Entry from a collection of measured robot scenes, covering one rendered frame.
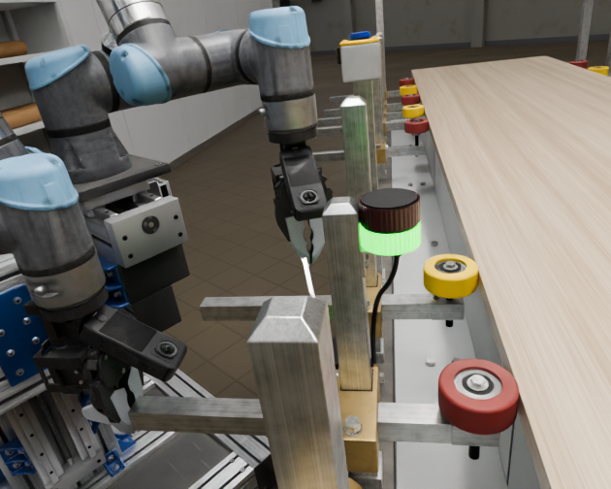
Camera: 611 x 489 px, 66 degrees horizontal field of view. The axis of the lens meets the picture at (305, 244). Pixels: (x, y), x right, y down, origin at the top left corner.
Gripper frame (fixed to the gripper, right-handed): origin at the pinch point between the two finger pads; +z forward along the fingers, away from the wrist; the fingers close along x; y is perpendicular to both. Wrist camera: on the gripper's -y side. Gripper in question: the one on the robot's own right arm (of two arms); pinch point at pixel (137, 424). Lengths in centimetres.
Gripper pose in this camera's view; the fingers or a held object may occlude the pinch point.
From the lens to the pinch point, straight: 68.9
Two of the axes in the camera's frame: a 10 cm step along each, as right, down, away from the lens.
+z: 1.1, 8.9, 4.4
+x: -1.6, 4.5, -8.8
